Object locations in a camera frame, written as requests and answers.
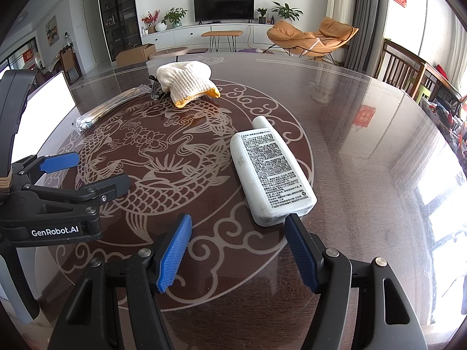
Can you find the bushy green potted plant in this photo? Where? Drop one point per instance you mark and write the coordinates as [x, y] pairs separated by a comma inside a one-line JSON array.
[[175, 16]]

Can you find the white plastic bottle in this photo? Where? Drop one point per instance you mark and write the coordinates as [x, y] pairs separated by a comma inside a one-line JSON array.
[[270, 175]]

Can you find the wooden dining chair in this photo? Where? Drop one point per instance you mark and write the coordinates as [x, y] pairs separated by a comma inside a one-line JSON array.
[[71, 65]]

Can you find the wooden bench with metal legs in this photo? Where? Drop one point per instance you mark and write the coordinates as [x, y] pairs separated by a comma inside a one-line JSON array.
[[222, 33]]

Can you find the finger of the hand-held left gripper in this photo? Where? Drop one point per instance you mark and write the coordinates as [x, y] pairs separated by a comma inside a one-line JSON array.
[[109, 187], [60, 162]]

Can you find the round white vase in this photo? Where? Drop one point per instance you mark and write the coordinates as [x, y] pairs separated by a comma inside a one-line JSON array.
[[161, 26]]

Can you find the white door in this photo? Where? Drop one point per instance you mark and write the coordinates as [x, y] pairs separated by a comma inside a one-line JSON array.
[[90, 32]]

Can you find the brown cardboard box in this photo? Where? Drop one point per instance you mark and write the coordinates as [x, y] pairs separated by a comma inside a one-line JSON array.
[[135, 56]]

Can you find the small potted plant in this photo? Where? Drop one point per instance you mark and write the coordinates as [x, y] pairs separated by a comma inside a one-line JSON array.
[[261, 14]]

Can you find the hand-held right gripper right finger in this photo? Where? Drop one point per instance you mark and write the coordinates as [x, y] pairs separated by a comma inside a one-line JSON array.
[[302, 255]]

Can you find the wooden slatted chair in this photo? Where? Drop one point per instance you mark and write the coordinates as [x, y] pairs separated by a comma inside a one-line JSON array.
[[397, 67]]

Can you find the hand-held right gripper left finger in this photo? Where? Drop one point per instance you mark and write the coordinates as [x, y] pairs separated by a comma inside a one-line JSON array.
[[175, 253]]

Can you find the grey curtain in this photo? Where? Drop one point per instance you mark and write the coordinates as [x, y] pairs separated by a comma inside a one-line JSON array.
[[366, 22]]

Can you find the dark wooden chair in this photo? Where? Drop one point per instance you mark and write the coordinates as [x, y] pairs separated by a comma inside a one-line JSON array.
[[436, 87]]

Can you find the framed wall painting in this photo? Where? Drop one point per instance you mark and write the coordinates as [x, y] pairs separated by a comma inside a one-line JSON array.
[[51, 31]]

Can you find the orange lounge chair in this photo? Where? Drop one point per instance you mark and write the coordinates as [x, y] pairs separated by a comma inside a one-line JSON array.
[[286, 36], [337, 32]]

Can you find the red paper sign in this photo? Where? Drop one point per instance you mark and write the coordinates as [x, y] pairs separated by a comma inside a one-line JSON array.
[[28, 56]]

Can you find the black television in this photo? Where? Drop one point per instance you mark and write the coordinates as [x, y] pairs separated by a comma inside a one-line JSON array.
[[223, 6]]

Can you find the red flowers in vase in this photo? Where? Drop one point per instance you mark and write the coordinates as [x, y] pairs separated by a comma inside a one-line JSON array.
[[150, 19]]

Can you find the long item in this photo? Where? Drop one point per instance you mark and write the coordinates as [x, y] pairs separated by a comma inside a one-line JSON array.
[[109, 107]]

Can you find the white television cabinet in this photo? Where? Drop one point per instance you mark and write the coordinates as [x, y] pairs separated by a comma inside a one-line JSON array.
[[175, 36]]

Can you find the pile of colourful clutter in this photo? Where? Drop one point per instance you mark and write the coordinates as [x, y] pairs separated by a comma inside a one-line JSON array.
[[450, 124]]

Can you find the cream knit glove yellow cuff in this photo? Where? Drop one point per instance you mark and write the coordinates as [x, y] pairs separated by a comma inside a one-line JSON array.
[[186, 80]]

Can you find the large leafy potted plant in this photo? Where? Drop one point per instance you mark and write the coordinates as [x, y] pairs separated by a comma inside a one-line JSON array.
[[286, 11]]

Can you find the dark glass display cabinet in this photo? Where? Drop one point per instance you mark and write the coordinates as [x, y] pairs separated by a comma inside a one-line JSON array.
[[118, 14]]

